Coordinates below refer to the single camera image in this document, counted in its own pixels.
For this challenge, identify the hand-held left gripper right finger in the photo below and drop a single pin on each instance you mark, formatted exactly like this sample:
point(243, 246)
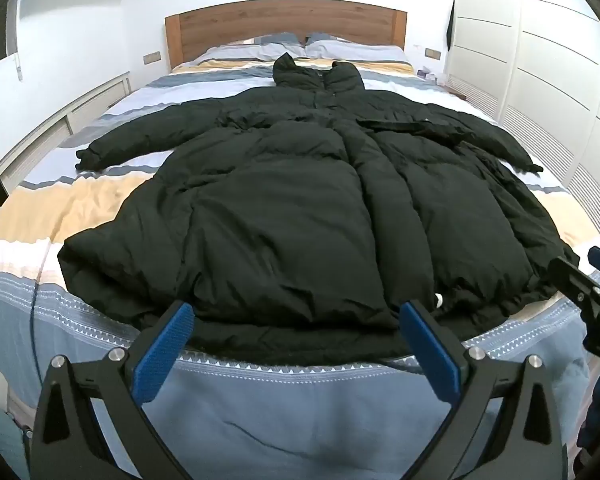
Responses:
point(432, 355)

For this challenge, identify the wall socket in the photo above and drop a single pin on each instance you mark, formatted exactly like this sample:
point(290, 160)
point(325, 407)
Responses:
point(432, 53)
point(152, 57)

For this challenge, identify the black puffer jacket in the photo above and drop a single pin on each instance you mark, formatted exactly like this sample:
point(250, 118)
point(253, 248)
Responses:
point(290, 210)

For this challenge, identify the striped pillow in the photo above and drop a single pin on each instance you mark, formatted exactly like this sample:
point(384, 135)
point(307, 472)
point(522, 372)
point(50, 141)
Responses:
point(355, 50)
point(250, 47)

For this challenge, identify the small purple box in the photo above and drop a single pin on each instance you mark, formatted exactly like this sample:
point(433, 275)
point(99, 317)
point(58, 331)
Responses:
point(422, 73)

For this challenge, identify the white window sill cabinet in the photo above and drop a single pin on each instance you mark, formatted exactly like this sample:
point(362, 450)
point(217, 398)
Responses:
point(45, 120)

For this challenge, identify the bed with striped duvet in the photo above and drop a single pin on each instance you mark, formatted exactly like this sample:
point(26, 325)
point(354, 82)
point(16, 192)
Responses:
point(105, 195)

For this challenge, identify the wooden headboard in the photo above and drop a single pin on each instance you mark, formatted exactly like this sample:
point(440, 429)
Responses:
point(280, 20)

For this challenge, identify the wooden nightstand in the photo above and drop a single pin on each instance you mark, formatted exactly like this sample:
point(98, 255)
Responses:
point(457, 95)

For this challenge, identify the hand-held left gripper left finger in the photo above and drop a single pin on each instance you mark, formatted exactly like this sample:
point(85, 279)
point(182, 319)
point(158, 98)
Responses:
point(162, 355)

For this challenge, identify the white wardrobe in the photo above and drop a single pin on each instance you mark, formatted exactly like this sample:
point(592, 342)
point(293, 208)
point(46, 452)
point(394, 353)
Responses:
point(540, 60)

